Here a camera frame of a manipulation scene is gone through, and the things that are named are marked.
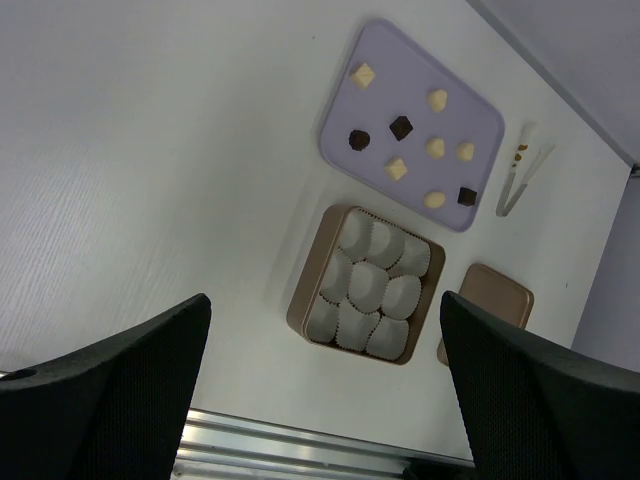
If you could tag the white paper cup six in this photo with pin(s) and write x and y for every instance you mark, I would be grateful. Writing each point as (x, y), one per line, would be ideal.
(401, 297)

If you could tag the white paper cup three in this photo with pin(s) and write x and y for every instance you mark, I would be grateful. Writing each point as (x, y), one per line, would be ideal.
(415, 259)

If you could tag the lilac plastic tray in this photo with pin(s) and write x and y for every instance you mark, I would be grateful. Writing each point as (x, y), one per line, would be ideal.
(405, 74)

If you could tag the white shell chocolate top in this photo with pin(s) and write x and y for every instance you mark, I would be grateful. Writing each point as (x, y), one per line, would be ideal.
(437, 100)

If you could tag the white square chocolate far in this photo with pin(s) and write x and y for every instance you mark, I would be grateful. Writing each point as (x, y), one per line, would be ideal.
(363, 76)

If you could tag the gold square chocolate tin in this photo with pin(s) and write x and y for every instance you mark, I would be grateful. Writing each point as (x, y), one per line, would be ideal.
(308, 287)

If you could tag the dark round fluted chocolate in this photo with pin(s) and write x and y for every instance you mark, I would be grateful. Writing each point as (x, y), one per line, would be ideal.
(359, 140)

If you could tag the white paper cup nine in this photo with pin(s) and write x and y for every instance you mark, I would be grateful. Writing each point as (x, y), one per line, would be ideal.
(389, 339)

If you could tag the white paper cup two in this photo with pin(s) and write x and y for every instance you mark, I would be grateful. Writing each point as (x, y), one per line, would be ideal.
(386, 245)

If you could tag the white paper cup eight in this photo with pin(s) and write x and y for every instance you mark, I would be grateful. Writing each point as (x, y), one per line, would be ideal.
(354, 327)

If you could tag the white shell chocolate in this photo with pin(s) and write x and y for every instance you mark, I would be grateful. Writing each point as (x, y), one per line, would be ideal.
(436, 148)
(465, 151)
(437, 100)
(434, 199)

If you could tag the aluminium front rail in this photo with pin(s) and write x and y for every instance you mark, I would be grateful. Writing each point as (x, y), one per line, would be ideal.
(218, 446)

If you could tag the dark square chocolate centre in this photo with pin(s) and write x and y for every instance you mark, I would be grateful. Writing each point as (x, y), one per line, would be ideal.
(401, 127)

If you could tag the white square chocolate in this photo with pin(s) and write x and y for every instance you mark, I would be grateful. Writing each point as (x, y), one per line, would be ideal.
(363, 76)
(396, 168)

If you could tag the white steel tongs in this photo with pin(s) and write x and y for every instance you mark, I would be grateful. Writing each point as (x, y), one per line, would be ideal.
(511, 193)

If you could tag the gold tin lid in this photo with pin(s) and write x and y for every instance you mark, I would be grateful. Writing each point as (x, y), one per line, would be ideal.
(497, 294)

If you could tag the white paper cup seven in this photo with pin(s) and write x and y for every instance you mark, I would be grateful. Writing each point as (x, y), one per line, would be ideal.
(322, 322)

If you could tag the white paper cup one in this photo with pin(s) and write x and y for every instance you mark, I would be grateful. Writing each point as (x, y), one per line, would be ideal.
(355, 235)

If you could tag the white paper cup four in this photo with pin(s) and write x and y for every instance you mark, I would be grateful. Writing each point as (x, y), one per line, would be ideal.
(335, 284)

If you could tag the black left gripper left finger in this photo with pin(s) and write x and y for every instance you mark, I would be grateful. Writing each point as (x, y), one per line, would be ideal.
(115, 409)

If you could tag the dark square chocolate corner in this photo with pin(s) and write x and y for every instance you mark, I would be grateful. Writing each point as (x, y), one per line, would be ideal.
(467, 197)

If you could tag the white paper cup five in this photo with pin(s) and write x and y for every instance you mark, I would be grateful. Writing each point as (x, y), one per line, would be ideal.
(367, 286)

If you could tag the white square chocolate near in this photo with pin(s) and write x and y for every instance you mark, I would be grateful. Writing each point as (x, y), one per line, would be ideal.
(396, 168)

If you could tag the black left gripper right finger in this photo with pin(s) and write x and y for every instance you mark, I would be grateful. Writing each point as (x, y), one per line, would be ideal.
(533, 409)

